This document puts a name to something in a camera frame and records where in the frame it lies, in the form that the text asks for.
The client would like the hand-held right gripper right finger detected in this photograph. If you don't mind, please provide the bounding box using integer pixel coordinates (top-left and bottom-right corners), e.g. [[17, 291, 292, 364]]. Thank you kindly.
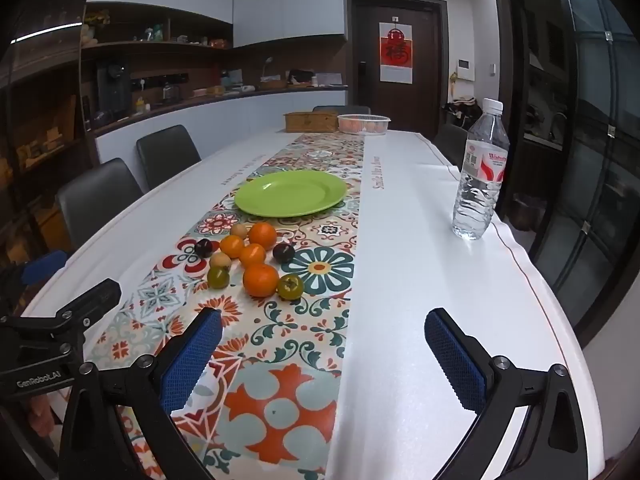
[[424, 308, 589, 480]]

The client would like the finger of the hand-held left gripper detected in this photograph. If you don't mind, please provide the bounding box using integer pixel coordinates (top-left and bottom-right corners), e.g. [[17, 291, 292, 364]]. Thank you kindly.
[[21, 250, 69, 286], [0, 279, 122, 358]]

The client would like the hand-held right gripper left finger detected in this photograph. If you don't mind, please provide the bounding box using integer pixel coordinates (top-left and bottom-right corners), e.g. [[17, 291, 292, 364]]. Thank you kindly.
[[60, 308, 223, 480]]

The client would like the large orange mandarin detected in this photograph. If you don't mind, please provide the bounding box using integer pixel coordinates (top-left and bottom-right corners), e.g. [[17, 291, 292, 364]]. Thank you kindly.
[[243, 263, 280, 298]]

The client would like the green plate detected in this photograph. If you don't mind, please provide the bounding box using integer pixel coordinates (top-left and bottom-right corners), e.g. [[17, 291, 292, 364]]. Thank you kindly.
[[234, 170, 348, 219]]

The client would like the person's left hand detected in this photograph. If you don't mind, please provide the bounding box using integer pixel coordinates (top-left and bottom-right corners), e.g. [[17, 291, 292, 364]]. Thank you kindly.
[[29, 394, 55, 437]]

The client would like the grey dining chair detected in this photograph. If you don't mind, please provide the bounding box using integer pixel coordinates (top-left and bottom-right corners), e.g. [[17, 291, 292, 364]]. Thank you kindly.
[[312, 105, 372, 116], [434, 124, 471, 168], [136, 125, 202, 192], [56, 158, 144, 251]]

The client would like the floral patterned white tablecloth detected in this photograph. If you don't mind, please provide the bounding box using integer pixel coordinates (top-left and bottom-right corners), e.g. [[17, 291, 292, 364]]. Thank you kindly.
[[20, 127, 601, 480]]

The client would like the dark wooden shelf cabinet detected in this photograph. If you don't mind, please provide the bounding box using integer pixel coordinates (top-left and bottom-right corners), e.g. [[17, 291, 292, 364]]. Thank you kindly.
[[0, 10, 86, 266]]

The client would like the brown bin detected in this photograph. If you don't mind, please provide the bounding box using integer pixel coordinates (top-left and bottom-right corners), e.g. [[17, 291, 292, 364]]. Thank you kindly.
[[512, 194, 548, 231]]

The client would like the clear plastic water bottle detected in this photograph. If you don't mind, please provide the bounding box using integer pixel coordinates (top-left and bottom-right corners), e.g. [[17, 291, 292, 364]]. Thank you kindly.
[[452, 98, 511, 241]]

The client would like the black water dispenser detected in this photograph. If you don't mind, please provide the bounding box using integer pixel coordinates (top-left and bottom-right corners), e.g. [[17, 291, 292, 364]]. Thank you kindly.
[[96, 60, 133, 121]]

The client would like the white base cabinet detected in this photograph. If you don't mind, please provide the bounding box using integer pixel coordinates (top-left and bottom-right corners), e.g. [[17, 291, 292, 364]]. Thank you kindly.
[[95, 89, 348, 181]]

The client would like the pile of bags and clothes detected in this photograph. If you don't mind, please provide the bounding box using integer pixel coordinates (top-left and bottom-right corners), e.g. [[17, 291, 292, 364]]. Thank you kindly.
[[442, 97, 483, 131]]

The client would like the white plastic basket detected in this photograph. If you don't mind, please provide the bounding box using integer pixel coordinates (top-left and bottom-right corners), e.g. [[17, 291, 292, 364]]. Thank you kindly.
[[337, 114, 392, 137]]

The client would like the glass sliding door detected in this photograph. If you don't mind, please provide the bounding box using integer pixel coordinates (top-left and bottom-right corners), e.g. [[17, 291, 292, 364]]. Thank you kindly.
[[492, 0, 640, 346]]

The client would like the woven wicker box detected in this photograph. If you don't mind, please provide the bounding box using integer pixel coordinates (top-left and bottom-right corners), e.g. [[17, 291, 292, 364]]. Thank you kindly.
[[284, 111, 338, 133]]

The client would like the dark brown door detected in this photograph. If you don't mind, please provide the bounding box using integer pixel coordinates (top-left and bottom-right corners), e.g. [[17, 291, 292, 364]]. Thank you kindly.
[[346, 0, 447, 136]]

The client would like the white upper cabinet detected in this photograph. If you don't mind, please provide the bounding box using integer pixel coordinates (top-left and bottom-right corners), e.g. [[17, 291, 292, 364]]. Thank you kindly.
[[86, 0, 347, 50]]

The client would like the wooden wall shelf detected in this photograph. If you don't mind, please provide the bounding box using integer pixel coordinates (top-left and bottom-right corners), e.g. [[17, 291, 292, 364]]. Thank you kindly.
[[80, 2, 234, 52]]

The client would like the red wall poster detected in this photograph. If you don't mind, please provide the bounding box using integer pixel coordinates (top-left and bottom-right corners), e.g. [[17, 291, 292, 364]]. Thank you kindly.
[[379, 22, 415, 83]]

